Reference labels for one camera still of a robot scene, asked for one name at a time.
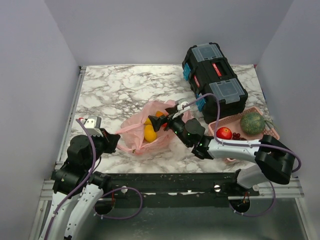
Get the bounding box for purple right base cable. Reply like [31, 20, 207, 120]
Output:
[228, 179, 277, 218]

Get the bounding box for green fake melon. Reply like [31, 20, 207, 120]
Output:
[240, 112, 266, 136]

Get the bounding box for orange red fake mango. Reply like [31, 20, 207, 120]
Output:
[155, 111, 166, 117]

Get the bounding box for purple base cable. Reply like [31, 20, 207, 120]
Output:
[228, 179, 277, 218]
[92, 186, 145, 221]

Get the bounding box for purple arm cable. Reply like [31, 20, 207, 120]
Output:
[44, 118, 97, 240]
[183, 93, 302, 173]

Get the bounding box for pink plastic bag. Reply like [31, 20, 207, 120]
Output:
[115, 99, 193, 157]

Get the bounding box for black mounting rail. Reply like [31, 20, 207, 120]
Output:
[94, 173, 259, 214]

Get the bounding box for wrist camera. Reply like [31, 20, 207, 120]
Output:
[172, 98, 191, 119]
[83, 115, 103, 137]

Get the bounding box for black plastic toolbox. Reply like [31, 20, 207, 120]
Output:
[182, 42, 248, 124]

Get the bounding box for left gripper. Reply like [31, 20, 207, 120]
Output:
[85, 127, 121, 170]

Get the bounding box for yellow fake fruit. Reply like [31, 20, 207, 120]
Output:
[144, 124, 157, 143]

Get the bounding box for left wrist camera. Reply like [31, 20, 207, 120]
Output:
[83, 115, 103, 137]

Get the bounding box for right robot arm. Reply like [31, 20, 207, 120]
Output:
[148, 104, 295, 196]

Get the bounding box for red fake apple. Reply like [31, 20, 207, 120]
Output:
[216, 127, 233, 140]

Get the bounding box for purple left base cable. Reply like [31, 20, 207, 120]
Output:
[92, 186, 145, 221]

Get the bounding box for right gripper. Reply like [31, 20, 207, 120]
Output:
[148, 108, 191, 148]

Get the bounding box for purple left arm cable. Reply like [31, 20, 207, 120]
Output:
[44, 118, 97, 240]

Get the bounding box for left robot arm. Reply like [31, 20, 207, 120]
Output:
[39, 128, 120, 240]

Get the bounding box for pink plastic basket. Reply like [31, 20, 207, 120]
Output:
[208, 106, 281, 165]

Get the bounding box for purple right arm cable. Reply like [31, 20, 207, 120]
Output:
[183, 93, 302, 173]

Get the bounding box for dark red fake grapes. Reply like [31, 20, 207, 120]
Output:
[232, 132, 247, 141]

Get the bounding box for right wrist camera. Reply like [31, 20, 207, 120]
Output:
[172, 98, 191, 119]

